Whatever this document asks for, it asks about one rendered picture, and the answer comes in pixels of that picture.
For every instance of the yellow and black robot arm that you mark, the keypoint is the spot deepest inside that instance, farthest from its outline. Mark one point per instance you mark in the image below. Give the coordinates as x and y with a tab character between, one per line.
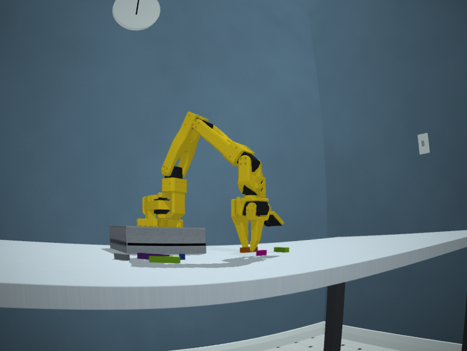
174	186

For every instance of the dark purple rod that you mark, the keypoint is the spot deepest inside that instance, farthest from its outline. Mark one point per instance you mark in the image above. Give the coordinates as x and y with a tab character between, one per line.
146	255

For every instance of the dark grey rod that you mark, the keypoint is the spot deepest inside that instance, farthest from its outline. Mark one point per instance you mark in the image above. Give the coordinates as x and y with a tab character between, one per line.
120	256

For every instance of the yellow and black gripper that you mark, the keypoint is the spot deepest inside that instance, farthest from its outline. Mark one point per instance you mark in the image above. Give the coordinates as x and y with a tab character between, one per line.
246	208

